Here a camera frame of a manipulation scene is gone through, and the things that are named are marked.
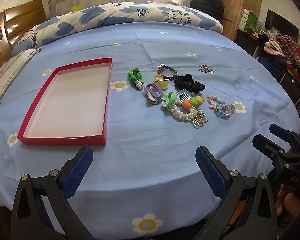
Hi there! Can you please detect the pastel plastic chain bracelet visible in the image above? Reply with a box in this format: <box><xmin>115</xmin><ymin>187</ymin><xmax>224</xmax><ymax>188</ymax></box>
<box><xmin>214</xmin><ymin>102</ymin><xmax>236</xmax><ymax>119</ymax></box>

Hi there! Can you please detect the colourful bead charm bracelet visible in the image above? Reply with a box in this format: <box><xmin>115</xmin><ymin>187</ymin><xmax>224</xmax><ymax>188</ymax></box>
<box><xmin>206</xmin><ymin>95</ymin><xmax>225</xmax><ymax>111</ymax></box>

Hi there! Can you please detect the clear comb with colourful beads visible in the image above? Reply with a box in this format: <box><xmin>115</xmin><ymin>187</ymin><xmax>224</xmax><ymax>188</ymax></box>
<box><xmin>176</xmin><ymin>89</ymin><xmax>205</xmax><ymax>109</ymax></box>

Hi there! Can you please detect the black velvet scrunchie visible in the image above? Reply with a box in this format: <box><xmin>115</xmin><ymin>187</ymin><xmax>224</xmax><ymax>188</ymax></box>
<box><xmin>174</xmin><ymin>74</ymin><xmax>205</xmax><ymax>94</ymax></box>

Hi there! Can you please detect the green bow hair tie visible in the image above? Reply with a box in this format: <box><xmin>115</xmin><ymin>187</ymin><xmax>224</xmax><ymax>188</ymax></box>
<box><xmin>161</xmin><ymin>91</ymin><xmax>178</xmax><ymax>112</ymax></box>

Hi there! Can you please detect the gold square wristwatch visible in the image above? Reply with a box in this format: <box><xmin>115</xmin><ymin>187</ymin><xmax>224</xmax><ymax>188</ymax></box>
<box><xmin>154</xmin><ymin>63</ymin><xmax>178</xmax><ymax>81</ymax></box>

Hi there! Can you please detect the purple bow hair tie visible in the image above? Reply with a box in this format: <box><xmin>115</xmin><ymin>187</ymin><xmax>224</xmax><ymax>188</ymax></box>
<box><xmin>143</xmin><ymin>82</ymin><xmax>164</xmax><ymax>106</ymax></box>

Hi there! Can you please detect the yellow floral hair claw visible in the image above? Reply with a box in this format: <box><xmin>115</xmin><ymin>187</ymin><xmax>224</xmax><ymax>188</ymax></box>
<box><xmin>153</xmin><ymin>77</ymin><xmax>170</xmax><ymax>90</ymax></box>

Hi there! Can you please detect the green braided keychain with puppy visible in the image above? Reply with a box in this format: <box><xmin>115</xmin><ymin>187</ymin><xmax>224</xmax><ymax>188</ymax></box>
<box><xmin>128</xmin><ymin>68</ymin><xmax>144</xmax><ymax>91</ymax></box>

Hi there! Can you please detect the person's right hand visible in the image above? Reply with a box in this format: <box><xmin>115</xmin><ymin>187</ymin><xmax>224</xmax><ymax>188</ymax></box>
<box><xmin>275</xmin><ymin>184</ymin><xmax>300</xmax><ymax>231</ymax></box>

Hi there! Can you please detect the pile of clothes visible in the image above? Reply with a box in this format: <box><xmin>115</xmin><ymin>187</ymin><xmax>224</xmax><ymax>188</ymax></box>
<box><xmin>264</xmin><ymin>30</ymin><xmax>300</xmax><ymax>77</ymax></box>

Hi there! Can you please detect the red shallow tray box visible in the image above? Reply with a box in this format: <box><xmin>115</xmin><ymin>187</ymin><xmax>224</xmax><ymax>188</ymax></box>
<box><xmin>18</xmin><ymin>58</ymin><xmax>113</xmax><ymax>146</ymax></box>

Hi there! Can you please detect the black television screen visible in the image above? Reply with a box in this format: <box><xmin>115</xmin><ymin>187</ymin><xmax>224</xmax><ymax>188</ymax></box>
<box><xmin>264</xmin><ymin>10</ymin><xmax>299</xmax><ymax>39</ymax></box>

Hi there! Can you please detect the wooden headboard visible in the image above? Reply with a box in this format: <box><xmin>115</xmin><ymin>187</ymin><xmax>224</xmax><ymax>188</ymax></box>
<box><xmin>0</xmin><ymin>0</ymin><xmax>46</xmax><ymax>68</ymax></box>

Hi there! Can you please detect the blue cloud print duvet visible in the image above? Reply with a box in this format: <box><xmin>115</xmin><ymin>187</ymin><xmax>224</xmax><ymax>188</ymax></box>
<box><xmin>12</xmin><ymin>2</ymin><xmax>223</xmax><ymax>56</ymax></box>

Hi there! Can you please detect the white pearl bracelet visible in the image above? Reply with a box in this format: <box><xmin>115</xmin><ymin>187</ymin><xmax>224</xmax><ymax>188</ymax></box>
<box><xmin>169</xmin><ymin>100</ymin><xmax>199</xmax><ymax>123</ymax></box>

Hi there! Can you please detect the silver chain necklace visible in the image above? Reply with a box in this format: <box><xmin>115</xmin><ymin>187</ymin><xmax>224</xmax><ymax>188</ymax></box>
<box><xmin>198</xmin><ymin>64</ymin><xmax>215</xmax><ymax>74</ymax></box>

